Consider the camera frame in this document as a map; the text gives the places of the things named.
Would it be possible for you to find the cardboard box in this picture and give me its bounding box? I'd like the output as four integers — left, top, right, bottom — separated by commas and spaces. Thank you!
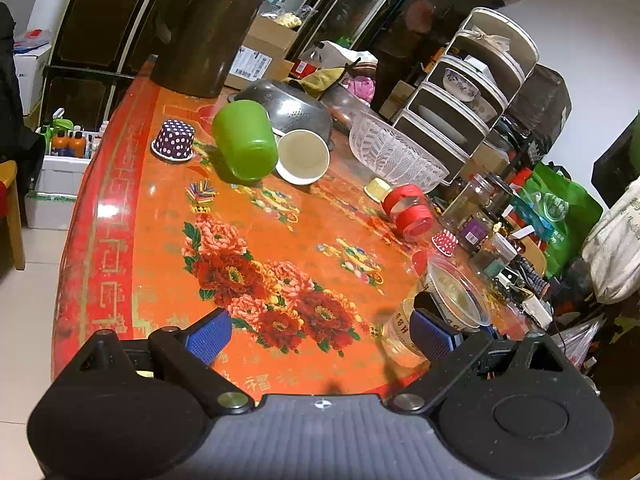
224, 12, 303, 91

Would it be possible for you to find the black garment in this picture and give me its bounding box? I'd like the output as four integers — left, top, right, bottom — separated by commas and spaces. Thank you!
0, 2, 47, 181

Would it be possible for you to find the pink cloth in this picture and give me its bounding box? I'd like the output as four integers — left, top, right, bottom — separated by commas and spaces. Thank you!
346, 75, 377, 103

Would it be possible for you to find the clear glass jar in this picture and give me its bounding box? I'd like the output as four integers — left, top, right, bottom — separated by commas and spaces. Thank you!
440, 172, 502, 235

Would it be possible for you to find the purple label jar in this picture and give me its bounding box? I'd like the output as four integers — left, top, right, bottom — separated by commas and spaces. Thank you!
457, 210, 497, 254

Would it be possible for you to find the white carton box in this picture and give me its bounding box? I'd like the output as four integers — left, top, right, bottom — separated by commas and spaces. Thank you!
12, 27, 53, 116

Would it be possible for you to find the patterned ceramic bowl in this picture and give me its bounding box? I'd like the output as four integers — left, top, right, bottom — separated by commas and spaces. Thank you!
442, 67, 482, 103

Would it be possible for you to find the green plastic cup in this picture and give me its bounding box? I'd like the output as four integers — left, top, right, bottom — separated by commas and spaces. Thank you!
211, 99, 279, 182

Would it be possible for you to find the small clear lidded jar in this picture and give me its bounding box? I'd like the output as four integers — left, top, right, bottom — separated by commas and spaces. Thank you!
470, 232, 518, 279

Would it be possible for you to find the black bag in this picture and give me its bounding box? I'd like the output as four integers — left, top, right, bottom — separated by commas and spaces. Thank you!
505, 64, 572, 156

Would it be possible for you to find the wooden stool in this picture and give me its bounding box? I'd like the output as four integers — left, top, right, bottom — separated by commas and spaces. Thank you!
0, 160, 26, 272

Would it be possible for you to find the yellow green cloth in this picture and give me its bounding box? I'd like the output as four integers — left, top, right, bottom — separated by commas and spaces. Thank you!
286, 60, 362, 101

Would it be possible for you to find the clear patterned plastic bowl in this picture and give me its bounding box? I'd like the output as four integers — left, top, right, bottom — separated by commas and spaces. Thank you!
348, 110, 451, 193

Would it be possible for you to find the dark brown plastic bin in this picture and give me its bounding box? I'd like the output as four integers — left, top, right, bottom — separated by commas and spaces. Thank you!
150, 0, 267, 100

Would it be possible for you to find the metal colander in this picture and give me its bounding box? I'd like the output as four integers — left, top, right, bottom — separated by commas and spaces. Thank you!
228, 79, 334, 147

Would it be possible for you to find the white cloth bag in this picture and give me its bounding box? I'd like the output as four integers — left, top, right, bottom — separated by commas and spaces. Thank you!
582, 175, 640, 305

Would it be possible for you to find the purple polka dot cup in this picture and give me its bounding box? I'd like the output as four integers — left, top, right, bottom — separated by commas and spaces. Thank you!
151, 119, 196, 162

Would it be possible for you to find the white foam box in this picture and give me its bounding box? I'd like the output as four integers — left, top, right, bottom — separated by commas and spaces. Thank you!
24, 152, 93, 232

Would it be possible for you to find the white paper cup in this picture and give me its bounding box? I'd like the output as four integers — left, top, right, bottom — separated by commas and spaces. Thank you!
272, 129, 331, 186

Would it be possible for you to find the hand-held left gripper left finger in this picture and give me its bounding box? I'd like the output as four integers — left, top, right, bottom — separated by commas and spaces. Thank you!
75, 307, 255, 415

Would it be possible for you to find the tiered dish rack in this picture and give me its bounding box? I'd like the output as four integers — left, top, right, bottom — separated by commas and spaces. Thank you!
390, 6, 540, 186

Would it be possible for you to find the green shopping bag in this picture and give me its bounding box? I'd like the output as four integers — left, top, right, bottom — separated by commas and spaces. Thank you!
510, 161, 604, 281

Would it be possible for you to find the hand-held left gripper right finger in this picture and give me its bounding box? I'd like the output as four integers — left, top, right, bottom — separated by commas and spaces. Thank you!
389, 291, 583, 415

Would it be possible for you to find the red lidded plastic jar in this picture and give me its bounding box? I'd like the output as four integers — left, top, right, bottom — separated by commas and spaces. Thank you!
382, 184, 437, 244

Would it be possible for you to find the green spray bottle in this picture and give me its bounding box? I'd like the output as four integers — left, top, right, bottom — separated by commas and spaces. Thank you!
36, 108, 75, 148

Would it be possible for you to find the clear plastic cup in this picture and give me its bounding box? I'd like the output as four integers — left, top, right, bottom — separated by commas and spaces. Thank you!
382, 255, 495, 368

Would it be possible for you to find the black wooden cabinet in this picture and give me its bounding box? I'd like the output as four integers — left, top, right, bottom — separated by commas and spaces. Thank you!
40, 0, 201, 133

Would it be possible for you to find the small red polka dot cup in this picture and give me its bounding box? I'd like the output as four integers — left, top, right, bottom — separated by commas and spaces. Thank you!
432, 229, 460, 256

